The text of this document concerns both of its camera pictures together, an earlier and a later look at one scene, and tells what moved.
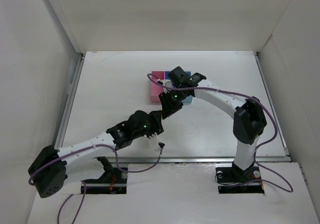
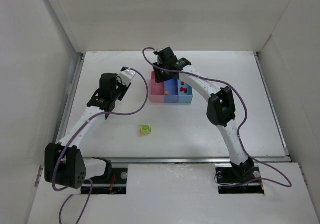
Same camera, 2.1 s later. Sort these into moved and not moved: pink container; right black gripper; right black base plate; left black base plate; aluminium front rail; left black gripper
Moved: right black gripper; left black gripper
Not moved: pink container; right black base plate; aluminium front rail; left black base plate
